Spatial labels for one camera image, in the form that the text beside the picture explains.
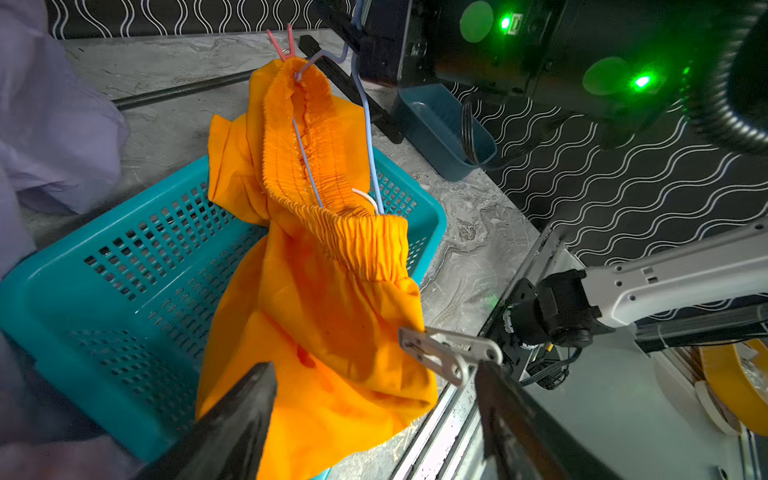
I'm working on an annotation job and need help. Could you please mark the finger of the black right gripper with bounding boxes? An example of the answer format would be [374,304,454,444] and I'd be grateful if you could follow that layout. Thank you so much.
[318,1,365,54]

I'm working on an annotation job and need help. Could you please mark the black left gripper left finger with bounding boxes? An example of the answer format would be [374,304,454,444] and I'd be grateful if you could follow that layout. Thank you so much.
[136,362,277,479]

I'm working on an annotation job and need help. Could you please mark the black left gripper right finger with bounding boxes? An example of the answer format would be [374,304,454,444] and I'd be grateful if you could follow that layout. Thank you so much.
[475,361,606,479]

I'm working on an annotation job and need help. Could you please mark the light blue wire hanger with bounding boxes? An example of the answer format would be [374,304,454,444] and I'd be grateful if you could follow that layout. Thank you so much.
[290,0,386,216]

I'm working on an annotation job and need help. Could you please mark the red clothespin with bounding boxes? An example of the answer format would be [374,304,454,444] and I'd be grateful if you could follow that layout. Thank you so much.
[265,23,296,62]

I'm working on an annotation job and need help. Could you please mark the white clothespin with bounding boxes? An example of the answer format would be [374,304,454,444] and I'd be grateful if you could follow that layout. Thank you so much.
[398,327,503,387]

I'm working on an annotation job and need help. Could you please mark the orange shorts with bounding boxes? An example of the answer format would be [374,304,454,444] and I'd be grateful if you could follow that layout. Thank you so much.
[196,58,438,479]

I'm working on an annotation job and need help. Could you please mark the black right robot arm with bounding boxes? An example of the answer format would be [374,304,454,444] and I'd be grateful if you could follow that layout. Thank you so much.
[317,1,767,155]

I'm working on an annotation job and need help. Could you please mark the lilac shorts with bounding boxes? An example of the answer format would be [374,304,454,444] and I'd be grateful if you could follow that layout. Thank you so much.
[1,1,138,479]

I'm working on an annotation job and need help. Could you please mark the black clothes rack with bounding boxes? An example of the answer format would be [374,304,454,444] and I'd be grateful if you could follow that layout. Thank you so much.
[110,34,404,145]

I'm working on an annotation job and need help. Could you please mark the teal plastic basket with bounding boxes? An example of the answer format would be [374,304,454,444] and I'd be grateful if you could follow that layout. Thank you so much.
[1,154,446,462]

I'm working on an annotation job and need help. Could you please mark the dark teal plastic bin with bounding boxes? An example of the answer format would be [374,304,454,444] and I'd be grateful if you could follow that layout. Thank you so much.
[392,84,497,182]

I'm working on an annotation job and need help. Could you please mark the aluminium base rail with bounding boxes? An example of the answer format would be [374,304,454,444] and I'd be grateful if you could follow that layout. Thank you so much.
[386,227,767,479]

